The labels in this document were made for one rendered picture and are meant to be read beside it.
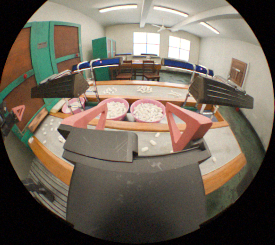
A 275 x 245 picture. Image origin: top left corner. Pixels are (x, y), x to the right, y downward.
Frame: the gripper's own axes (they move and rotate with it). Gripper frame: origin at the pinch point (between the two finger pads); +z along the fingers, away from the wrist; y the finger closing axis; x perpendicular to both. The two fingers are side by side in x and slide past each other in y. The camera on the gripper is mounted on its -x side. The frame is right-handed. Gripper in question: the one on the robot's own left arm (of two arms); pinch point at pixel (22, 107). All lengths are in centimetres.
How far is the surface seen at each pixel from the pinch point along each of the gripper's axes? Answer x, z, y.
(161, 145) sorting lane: 33, 11, -74
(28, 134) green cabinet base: 26.9, -5.3, 37.6
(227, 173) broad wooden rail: 31, -20, -110
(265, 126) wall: 49, -52, -491
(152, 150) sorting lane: 33, 8, -68
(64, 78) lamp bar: -3.4, 12.5, -34.7
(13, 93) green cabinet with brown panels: -10.8, 3.4, 38.1
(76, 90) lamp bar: 0.7, 9.5, -42.1
